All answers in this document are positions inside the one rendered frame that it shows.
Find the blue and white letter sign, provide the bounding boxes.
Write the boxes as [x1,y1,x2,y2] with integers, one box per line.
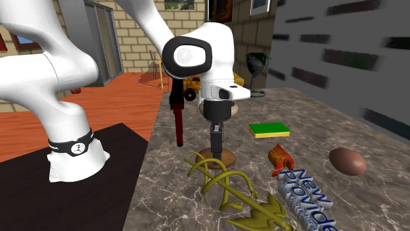
[276,169,340,231]

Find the dark robot stand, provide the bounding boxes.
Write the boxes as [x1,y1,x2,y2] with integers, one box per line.
[0,122,150,231]

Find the green landscape wall picture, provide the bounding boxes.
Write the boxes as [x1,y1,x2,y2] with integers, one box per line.
[164,0,196,11]

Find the dark orange wall picture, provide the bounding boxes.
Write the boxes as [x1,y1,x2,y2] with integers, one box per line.
[208,0,234,24]

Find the red framed window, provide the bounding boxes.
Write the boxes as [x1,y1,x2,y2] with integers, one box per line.
[0,31,43,53]

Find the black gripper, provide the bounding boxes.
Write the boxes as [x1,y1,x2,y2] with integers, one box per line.
[203,99,234,161]

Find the black and dark red tool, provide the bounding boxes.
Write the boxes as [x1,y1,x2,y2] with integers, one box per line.
[169,75,185,148]

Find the white framed wall picture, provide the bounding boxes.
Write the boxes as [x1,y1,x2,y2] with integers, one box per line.
[249,0,271,16]

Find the yellow toy truck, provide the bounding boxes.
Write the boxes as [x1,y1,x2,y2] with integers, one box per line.
[182,72,245,102]

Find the golden anchor figure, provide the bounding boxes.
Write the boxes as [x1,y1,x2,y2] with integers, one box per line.
[183,150,298,231]

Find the orange red brush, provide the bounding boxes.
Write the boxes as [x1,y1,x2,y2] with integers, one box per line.
[267,142,296,178]

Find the grey sliding glass door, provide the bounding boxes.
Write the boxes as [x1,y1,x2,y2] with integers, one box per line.
[58,0,125,88]

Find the green and yellow sponge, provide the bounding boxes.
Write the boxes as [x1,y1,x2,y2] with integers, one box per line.
[248,122,291,139]

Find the brown egg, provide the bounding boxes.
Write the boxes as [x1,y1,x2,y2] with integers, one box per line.
[328,147,367,177]

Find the black goblet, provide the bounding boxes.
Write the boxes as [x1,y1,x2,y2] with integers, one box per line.
[244,52,272,98]

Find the tan bowl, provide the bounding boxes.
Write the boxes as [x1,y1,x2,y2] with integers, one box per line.
[198,100,240,121]

